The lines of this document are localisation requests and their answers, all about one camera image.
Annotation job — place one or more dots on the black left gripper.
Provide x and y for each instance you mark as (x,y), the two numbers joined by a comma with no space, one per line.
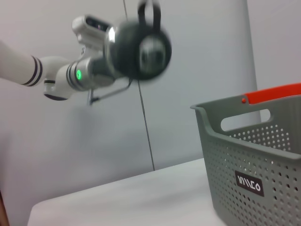
(103,69)

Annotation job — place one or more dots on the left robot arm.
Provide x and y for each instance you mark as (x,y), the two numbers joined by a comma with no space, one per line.
(54,70)

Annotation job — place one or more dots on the grey perforated storage basket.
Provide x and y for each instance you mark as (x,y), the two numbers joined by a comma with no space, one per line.
(247,160)

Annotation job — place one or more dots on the left wrist camera housing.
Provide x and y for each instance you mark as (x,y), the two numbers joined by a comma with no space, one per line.
(91,30)

